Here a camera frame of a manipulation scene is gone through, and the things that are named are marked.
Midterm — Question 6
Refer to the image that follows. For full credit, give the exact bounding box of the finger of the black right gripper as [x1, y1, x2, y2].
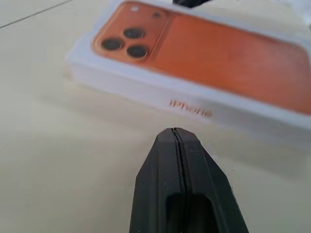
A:
[172, 0, 207, 9]

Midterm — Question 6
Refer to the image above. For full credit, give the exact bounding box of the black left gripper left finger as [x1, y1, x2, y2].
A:
[128, 128, 189, 233]

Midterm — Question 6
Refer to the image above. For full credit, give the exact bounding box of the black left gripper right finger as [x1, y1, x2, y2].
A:
[174, 127, 250, 233]

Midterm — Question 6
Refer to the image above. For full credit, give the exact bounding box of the white orange iPhone box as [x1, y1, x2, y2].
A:
[62, 0, 311, 146]

